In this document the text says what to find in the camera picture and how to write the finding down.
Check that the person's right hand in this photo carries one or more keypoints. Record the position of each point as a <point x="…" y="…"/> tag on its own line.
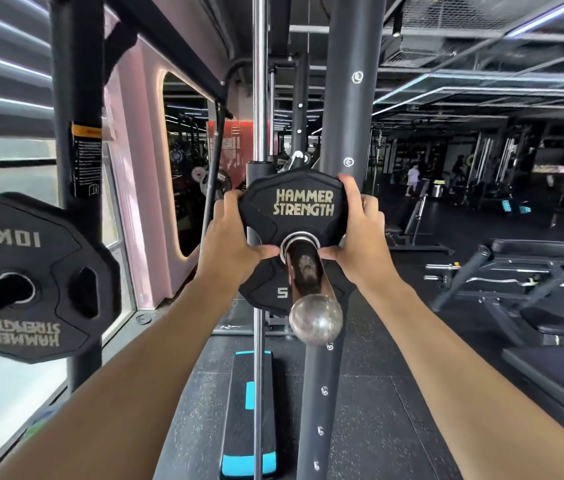
<point x="367" y="244"/>

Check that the person's left hand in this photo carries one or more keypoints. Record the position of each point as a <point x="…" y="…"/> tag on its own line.
<point x="227" y="244"/>

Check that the large black octagonal weight plate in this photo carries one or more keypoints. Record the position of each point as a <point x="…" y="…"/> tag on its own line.
<point x="302" y="184"/>

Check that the black round grip weight plate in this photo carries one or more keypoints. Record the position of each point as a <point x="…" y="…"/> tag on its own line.
<point x="76" y="244"/>

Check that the person's left forearm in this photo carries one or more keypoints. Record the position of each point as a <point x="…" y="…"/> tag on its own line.
<point x="111" y="394"/>

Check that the person's right forearm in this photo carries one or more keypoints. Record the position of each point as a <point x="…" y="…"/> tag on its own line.
<point x="462" y="394"/>

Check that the black adjustable incline bench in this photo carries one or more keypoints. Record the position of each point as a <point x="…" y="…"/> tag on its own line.
<point x="419" y="209"/>

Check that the silver waste bin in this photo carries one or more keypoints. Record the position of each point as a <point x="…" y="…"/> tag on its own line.
<point x="438" y="188"/>

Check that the red banner white print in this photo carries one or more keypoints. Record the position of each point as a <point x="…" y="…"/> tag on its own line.
<point x="236" y="144"/>

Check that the chrome curl bar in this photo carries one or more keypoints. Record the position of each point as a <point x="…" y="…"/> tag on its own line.
<point x="492" y="280"/>

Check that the small cyan block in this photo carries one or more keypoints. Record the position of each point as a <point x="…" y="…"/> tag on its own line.
<point x="506" y="205"/>
<point x="524" y="209"/>

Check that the black yellow preacher curl bench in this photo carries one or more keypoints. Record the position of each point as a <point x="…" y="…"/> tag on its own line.
<point x="537" y="249"/>

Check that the black aerobic step cyan trim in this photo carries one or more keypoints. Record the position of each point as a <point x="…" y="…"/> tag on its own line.
<point x="242" y="434"/>

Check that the dark ceiling air conditioner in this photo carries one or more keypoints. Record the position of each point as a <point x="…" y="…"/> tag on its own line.
<point x="407" y="49"/>

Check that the black ceiling spotlight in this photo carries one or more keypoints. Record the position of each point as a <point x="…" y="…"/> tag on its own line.
<point x="397" y="24"/>

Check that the black power rack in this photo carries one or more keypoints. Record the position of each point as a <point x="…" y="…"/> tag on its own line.
<point x="76" y="69"/>

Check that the grey striped roller blind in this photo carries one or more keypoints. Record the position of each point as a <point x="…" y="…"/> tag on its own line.
<point x="1" y="69"/>

